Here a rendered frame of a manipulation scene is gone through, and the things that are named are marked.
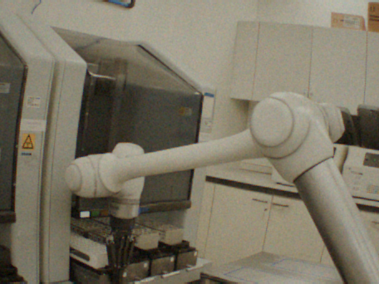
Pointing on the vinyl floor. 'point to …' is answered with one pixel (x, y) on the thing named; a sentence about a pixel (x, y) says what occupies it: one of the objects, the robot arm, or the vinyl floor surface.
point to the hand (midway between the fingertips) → (118, 276)
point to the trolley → (271, 271)
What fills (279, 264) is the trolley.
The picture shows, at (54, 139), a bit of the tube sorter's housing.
